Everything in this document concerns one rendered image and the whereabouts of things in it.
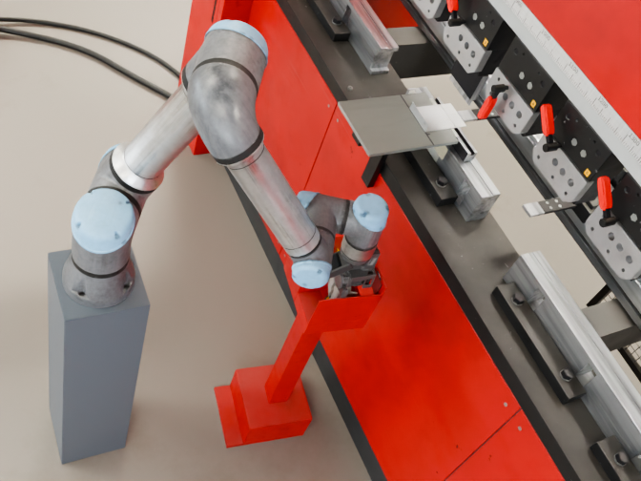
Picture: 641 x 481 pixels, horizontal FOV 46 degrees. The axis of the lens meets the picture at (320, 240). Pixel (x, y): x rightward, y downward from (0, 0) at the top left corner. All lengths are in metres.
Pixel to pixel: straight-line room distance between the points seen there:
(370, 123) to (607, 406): 0.83
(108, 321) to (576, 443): 1.02
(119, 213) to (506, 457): 1.02
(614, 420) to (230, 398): 1.21
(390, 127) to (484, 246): 0.37
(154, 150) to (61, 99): 1.72
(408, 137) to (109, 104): 1.62
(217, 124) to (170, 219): 1.59
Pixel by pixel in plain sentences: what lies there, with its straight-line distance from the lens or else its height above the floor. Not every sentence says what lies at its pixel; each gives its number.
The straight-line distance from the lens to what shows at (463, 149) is 1.93.
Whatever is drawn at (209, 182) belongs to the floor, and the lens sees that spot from 2.97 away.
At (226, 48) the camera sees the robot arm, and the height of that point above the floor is 1.38.
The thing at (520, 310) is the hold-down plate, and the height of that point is 0.91.
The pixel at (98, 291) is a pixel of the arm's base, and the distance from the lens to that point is 1.63.
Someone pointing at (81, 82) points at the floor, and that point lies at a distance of 3.28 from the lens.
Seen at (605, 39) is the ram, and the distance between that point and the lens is 1.57.
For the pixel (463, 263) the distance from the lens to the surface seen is 1.85.
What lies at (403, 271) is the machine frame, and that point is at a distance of 1.99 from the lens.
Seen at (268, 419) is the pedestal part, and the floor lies 0.12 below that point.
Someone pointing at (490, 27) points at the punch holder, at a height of 1.30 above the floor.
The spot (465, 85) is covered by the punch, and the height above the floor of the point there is 1.12.
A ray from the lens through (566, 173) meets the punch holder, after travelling 1.65.
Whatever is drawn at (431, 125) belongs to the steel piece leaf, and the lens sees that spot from 1.94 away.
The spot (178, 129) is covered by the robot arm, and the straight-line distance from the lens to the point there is 1.45.
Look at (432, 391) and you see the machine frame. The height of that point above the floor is 0.55.
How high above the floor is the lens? 2.18
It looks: 49 degrees down
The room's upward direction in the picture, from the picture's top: 24 degrees clockwise
